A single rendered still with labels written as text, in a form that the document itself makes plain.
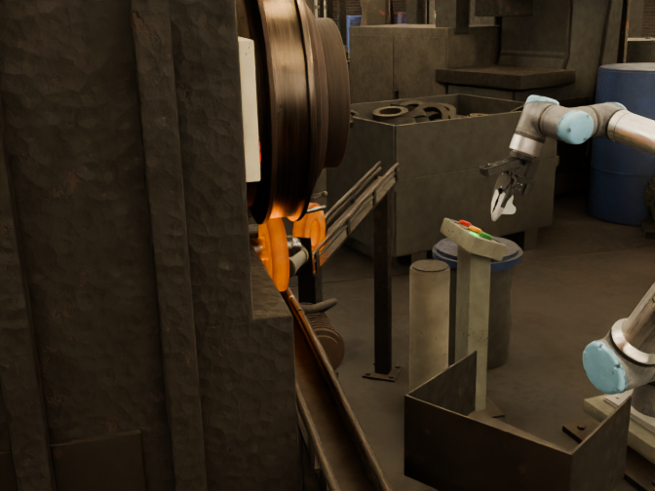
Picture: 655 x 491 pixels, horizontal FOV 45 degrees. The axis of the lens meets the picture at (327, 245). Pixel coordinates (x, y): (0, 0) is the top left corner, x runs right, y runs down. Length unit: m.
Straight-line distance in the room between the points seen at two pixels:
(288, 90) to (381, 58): 4.65
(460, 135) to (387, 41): 2.12
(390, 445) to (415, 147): 1.67
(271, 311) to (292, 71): 0.40
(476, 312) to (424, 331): 0.19
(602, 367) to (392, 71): 3.91
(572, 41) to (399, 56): 1.21
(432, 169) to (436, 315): 1.50
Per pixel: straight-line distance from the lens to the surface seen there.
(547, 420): 2.67
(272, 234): 1.51
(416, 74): 5.64
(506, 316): 2.93
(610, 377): 2.26
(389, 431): 2.55
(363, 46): 6.11
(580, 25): 5.38
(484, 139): 3.97
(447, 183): 3.87
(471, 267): 2.45
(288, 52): 1.31
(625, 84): 4.80
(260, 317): 1.10
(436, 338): 2.43
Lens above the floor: 1.28
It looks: 17 degrees down
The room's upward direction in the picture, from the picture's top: 1 degrees counter-clockwise
